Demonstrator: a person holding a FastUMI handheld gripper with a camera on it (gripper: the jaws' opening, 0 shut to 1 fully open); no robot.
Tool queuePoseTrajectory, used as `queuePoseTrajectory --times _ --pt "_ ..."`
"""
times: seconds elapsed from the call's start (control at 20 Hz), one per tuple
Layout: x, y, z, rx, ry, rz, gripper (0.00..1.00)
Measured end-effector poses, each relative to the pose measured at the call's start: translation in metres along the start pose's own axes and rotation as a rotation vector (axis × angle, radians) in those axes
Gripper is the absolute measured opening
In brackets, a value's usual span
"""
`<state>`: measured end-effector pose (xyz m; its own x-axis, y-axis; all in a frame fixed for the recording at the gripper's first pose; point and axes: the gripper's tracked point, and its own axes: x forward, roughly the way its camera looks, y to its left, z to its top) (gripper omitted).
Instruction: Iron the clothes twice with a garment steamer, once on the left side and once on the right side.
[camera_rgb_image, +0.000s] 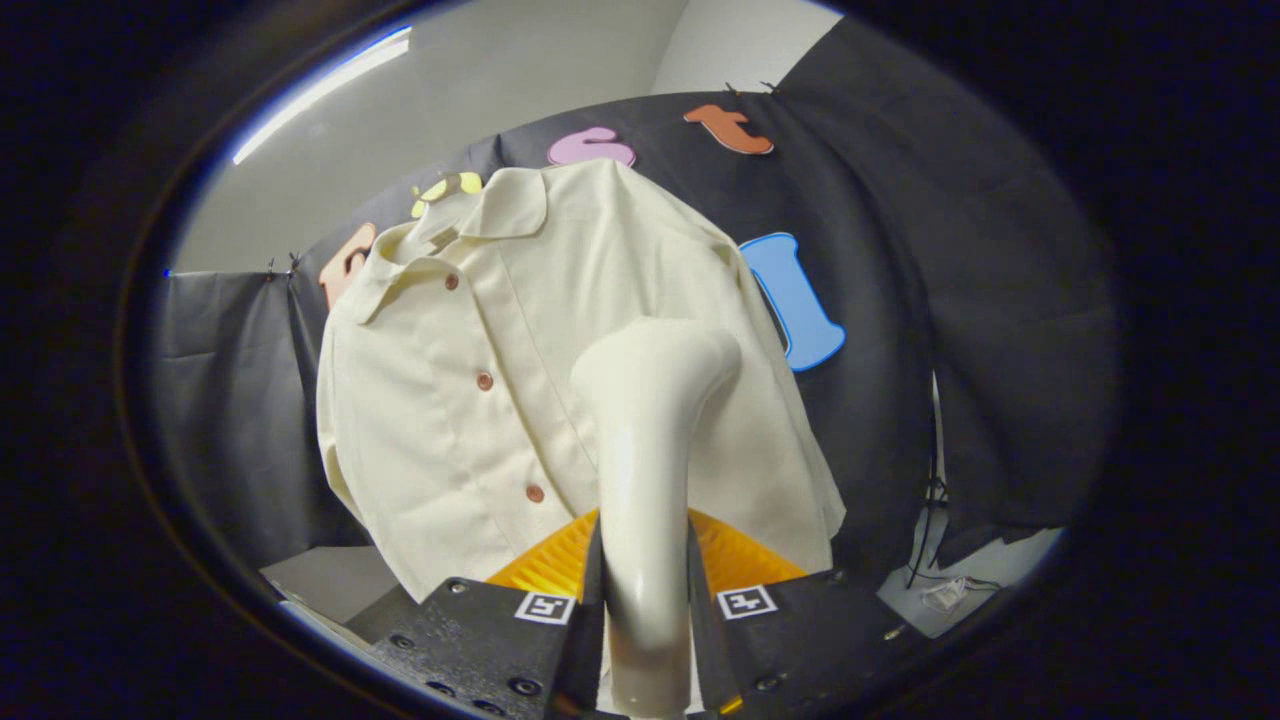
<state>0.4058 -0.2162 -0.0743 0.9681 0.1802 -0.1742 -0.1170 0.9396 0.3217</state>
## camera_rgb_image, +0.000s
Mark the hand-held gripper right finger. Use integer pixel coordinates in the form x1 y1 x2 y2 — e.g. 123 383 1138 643
685 508 933 717

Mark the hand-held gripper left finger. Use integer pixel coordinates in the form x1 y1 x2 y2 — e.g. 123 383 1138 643
365 508 607 720

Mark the white garment steamer head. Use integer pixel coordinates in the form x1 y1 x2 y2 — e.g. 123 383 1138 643
570 318 743 719

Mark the cream button-up shirt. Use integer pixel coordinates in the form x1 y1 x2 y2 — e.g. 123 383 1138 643
316 158 847 603

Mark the grey cabinet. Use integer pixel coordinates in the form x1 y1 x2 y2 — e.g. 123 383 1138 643
260 545 423 647

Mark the black backdrop cloth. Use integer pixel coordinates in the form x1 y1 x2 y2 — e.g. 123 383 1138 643
150 15 1119 573

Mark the ceiling light panel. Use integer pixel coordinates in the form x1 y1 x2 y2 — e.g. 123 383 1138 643
232 25 413 166

